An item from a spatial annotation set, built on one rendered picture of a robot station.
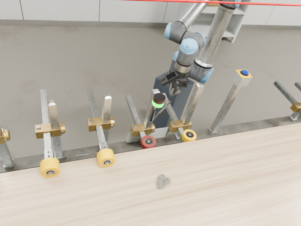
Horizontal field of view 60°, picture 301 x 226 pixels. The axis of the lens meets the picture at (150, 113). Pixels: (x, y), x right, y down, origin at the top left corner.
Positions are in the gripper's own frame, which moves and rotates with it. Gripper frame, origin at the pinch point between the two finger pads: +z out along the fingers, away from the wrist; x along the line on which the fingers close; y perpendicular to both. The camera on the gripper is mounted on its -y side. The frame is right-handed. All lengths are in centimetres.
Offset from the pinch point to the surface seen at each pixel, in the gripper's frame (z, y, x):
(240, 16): 55, 214, 208
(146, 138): 5.4, -22.9, -25.8
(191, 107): -5.1, 5.2, -16.7
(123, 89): 96, 9, 110
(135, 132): 10.4, -25.8, -17.4
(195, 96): -13.6, 4.9, -16.7
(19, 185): 6, -85, -40
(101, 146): 0, -49, -31
